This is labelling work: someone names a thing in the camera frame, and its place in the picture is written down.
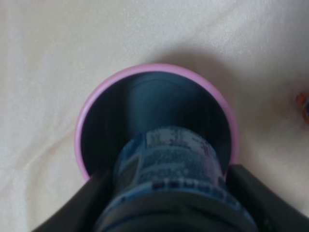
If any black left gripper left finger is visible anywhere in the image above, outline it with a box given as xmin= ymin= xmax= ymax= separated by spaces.
xmin=34 ymin=169 xmax=113 ymax=232

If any red sausage in wrapper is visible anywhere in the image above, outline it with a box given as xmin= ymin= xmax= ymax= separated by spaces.
xmin=295 ymin=92 xmax=309 ymax=124

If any pink saucepan with handle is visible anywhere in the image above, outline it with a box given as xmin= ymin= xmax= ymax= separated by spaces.
xmin=74 ymin=63 xmax=239 ymax=180

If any blue gum bottle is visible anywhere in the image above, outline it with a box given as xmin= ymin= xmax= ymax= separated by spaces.
xmin=94 ymin=126 xmax=257 ymax=232

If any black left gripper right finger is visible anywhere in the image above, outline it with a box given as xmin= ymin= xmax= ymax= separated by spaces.
xmin=226 ymin=165 xmax=309 ymax=232

